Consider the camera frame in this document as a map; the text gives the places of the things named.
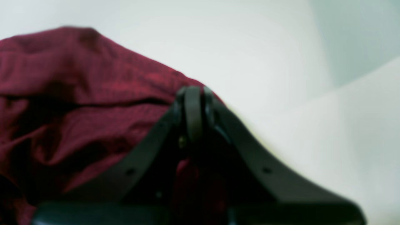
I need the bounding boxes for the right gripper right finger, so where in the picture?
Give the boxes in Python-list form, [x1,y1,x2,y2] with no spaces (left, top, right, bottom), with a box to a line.
[204,88,366,225]

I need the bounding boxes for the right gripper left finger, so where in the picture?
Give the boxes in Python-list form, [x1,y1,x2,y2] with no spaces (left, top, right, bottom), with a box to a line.
[31,86,202,225]

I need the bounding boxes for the dark red t-shirt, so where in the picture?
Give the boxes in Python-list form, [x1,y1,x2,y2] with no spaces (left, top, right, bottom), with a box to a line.
[1,27,208,225]

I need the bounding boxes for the white bin at corner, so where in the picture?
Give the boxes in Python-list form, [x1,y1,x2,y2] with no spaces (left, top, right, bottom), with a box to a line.
[310,0,400,87]

